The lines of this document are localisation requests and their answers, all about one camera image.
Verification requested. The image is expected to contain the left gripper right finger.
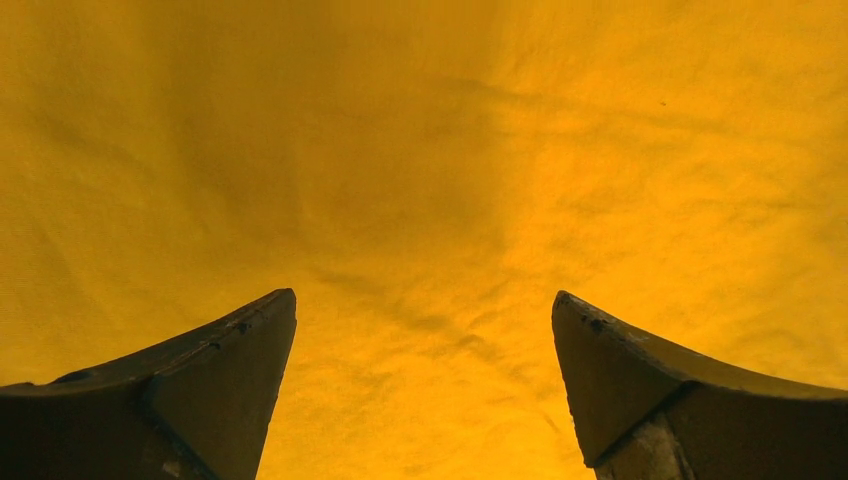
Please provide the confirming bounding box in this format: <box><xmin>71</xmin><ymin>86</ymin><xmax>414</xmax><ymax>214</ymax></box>
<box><xmin>552</xmin><ymin>291</ymin><xmax>847</xmax><ymax>479</ymax></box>

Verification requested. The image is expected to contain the yellow t-shirt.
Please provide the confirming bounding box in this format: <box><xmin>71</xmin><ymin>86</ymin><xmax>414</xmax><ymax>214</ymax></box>
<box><xmin>1</xmin><ymin>1</ymin><xmax>847</xmax><ymax>479</ymax></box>

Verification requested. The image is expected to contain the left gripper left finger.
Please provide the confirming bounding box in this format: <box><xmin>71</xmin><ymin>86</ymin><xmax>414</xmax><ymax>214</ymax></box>
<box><xmin>1</xmin><ymin>289</ymin><xmax>297</xmax><ymax>479</ymax></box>

